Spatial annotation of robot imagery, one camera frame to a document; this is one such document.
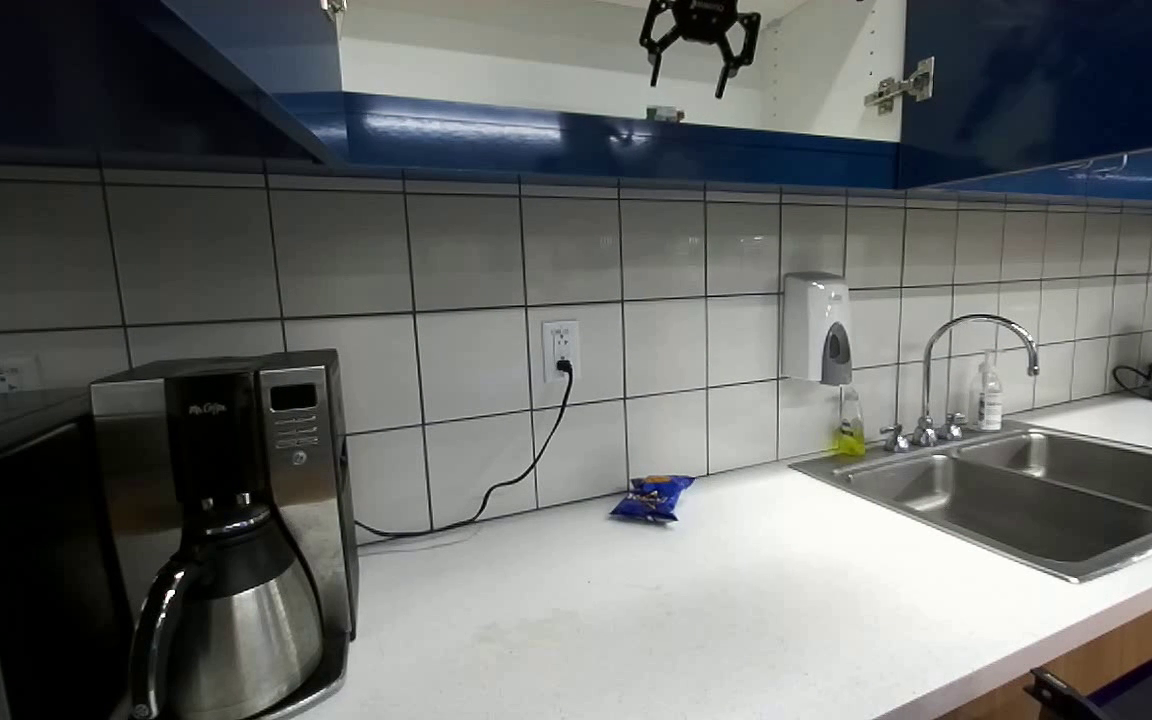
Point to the steel coffee maker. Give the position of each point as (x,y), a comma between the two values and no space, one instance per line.
(181,433)

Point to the white soap dispenser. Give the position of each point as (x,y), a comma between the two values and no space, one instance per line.
(816,329)

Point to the stainless steel sink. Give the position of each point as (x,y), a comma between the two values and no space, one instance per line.
(1055,503)

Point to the metal cabinet hinge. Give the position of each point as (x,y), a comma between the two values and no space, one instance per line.
(918,86)

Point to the black microwave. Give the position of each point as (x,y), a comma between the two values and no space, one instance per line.
(62,607)

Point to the white wall outlet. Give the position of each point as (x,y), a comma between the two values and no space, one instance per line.
(558,348)

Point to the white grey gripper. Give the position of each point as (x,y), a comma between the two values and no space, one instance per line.
(723,22)

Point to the blue upper cabinet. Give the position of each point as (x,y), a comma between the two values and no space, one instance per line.
(1032,99)

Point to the steel coffee carafe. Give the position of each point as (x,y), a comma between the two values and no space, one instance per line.
(229,624)

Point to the blue open cabinet door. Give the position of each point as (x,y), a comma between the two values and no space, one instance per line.
(265,54)

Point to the white small bottle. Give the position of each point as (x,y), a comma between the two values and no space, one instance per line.
(988,397)

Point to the chrome faucet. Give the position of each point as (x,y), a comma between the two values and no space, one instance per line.
(950,417)

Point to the yellow dish soap bottle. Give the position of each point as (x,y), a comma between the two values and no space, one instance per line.
(848,430)

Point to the blue snack packet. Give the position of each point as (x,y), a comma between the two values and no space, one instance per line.
(651,503)

